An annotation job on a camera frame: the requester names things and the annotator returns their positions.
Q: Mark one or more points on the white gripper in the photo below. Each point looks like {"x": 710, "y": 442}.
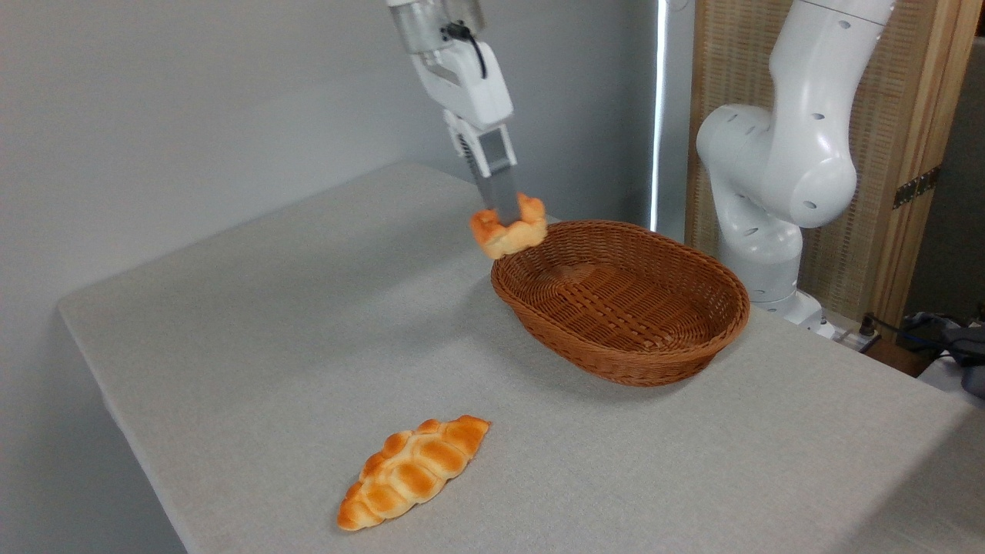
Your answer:
{"x": 473, "y": 88}

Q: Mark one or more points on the round orange bread roll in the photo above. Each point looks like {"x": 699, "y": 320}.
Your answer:
{"x": 514, "y": 237}

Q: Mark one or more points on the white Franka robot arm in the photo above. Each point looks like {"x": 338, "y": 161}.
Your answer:
{"x": 793, "y": 154}

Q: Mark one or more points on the brown oval wicker basket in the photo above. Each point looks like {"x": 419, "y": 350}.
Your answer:
{"x": 619, "y": 304}

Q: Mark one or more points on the long braided bread loaf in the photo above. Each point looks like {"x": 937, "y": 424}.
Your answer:
{"x": 415, "y": 471}

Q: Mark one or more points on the grey tablecloth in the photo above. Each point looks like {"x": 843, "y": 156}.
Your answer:
{"x": 539, "y": 462}

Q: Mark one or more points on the black power plug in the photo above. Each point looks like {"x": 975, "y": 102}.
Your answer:
{"x": 869, "y": 326}

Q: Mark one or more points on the dark metal screen hinge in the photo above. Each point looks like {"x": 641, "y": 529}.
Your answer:
{"x": 916, "y": 187}

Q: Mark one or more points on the wooden rattan folding screen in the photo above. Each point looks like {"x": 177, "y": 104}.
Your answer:
{"x": 916, "y": 92}

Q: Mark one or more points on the dark grey bag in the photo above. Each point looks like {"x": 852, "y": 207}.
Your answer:
{"x": 971, "y": 354}

